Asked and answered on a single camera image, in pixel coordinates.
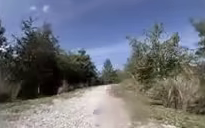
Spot pale gravel path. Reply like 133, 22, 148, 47
3, 83, 178, 128

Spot dry grass verge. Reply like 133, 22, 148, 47
109, 83, 205, 128

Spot row of light green trees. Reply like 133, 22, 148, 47
121, 18, 205, 88

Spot row of dark conifer trees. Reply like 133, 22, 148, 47
0, 9, 119, 101

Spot dry pale bushes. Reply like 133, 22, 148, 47
149, 71, 205, 116

